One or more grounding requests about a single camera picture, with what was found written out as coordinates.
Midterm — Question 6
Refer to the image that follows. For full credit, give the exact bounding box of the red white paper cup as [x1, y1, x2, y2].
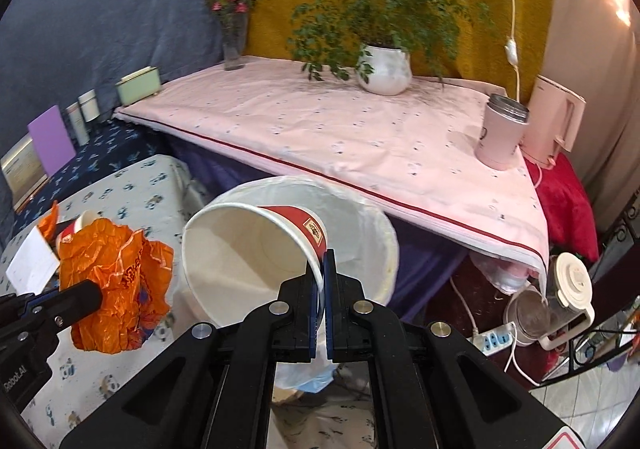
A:
[181, 202, 328, 327]

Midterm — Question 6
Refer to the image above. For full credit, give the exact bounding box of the orange plastic wrapper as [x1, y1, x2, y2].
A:
[37, 204, 174, 355]

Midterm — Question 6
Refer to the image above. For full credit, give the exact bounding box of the white lined trash bin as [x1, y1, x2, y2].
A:
[209, 174, 400, 395]

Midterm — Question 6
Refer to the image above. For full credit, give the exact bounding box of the white paper slip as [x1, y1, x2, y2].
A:
[6, 227, 60, 294]

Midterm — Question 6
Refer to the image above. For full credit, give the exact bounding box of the white power strip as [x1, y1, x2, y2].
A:
[469, 321, 516, 357]

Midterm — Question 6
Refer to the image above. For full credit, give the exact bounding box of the gold white book box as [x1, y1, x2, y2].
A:
[1, 134, 48, 213]

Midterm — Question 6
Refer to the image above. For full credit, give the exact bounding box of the pink tablecloth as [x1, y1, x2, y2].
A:
[115, 58, 549, 277]

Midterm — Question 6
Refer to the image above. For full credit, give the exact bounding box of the white blender jug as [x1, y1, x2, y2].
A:
[504, 253, 596, 351]

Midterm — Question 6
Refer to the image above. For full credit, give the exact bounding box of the panda print tablecloth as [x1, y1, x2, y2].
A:
[22, 154, 212, 448]

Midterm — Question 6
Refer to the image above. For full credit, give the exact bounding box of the purple card board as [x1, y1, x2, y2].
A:
[27, 105, 76, 177]

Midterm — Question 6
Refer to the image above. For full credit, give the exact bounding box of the navy palm print cloth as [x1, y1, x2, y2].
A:
[9, 120, 168, 239]

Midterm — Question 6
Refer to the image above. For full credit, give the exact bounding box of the white bottle tube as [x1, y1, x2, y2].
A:
[66, 102, 90, 146]

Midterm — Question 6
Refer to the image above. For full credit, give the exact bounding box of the white jar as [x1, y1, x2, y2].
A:
[78, 89, 101, 123]

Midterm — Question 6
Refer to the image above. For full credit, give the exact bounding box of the red cloth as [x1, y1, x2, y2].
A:
[525, 153, 599, 265]

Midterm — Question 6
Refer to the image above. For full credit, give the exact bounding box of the pink thermos mug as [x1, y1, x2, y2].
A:
[474, 94, 529, 170]

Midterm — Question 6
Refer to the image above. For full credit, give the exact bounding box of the mint green tissue box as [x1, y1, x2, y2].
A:
[116, 66, 162, 106]

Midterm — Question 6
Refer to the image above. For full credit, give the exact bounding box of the pink electric kettle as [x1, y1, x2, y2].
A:
[521, 75, 587, 169]

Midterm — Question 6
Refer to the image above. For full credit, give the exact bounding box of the potted green plant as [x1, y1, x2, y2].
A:
[286, 0, 492, 83]

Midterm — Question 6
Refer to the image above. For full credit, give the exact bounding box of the glass vase with pink flowers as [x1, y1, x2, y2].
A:
[205, 0, 250, 71]

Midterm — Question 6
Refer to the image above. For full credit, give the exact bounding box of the blue grey blanket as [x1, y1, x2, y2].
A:
[1, 0, 222, 152]

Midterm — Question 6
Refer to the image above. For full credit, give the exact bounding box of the white hanging cable with switch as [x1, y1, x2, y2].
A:
[494, 0, 522, 104]

